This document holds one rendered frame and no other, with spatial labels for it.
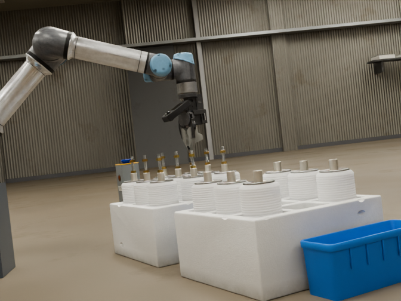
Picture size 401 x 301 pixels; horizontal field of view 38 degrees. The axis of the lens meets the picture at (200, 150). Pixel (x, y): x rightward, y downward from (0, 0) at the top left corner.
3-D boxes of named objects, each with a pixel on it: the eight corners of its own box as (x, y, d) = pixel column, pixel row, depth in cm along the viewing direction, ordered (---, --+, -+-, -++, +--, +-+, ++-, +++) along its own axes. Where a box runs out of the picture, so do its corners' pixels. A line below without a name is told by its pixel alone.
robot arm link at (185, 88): (184, 81, 213) (171, 85, 220) (185, 94, 213) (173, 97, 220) (200, 80, 218) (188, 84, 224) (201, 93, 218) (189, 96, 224)
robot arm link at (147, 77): (142, 58, 209) (173, 55, 211) (141, 63, 220) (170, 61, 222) (145, 80, 209) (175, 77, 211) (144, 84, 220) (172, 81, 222)
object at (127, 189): (155, 228, 212) (149, 178, 212) (151, 232, 202) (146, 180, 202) (129, 231, 212) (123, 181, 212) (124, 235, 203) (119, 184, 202)
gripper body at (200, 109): (207, 124, 219) (204, 92, 219) (189, 126, 214) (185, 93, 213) (196, 126, 225) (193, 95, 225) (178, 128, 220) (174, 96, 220)
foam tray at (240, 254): (263, 302, 127) (253, 220, 127) (180, 276, 161) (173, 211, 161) (389, 266, 147) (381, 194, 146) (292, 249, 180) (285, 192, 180)
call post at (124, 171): (130, 247, 220) (120, 165, 219) (123, 245, 226) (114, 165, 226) (147, 243, 223) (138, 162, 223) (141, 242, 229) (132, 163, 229)
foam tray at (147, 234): (158, 267, 176) (151, 208, 176) (114, 253, 211) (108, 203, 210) (265, 244, 194) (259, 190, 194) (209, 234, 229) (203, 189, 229)
